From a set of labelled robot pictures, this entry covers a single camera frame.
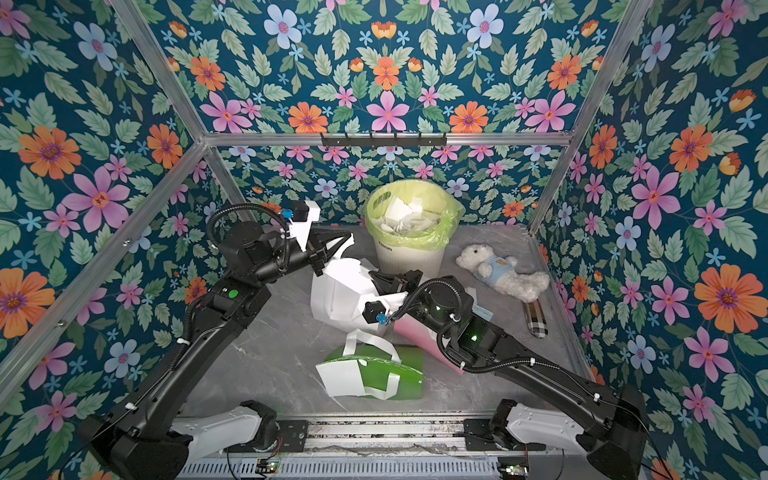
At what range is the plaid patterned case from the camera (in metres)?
0.90

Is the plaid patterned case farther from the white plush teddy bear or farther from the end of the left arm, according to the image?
the end of the left arm

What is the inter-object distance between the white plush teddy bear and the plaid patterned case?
0.16 ft

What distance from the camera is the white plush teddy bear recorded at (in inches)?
35.2
